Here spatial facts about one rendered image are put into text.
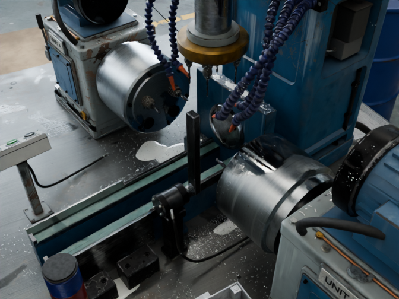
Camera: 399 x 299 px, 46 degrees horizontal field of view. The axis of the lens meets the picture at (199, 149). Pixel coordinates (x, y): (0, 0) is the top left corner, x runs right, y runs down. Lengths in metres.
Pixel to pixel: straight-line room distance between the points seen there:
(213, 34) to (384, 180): 0.54
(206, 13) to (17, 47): 2.84
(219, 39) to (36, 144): 0.57
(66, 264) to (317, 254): 0.46
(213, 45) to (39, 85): 1.11
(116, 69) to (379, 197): 0.90
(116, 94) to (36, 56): 2.27
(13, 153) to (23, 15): 3.43
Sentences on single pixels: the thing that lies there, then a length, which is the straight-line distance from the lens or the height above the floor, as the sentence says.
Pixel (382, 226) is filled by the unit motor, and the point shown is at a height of 1.30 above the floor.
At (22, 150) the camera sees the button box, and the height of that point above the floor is 1.06.
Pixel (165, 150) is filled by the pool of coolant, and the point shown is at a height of 0.80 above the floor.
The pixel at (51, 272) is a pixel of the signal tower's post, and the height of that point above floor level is 1.22.
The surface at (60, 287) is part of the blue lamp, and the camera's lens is 0.85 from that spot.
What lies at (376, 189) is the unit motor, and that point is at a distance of 0.84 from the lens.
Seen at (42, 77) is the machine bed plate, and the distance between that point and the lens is 2.14.
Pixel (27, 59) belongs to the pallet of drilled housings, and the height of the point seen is 0.15.
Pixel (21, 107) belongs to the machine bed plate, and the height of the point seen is 0.80.
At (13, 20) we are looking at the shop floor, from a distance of 4.65.
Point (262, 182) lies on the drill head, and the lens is 1.06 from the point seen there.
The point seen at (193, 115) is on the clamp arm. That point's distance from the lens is 1.05.
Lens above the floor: 1.89
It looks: 41 degrees down
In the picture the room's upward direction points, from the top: 1 degrees counter-clockwise
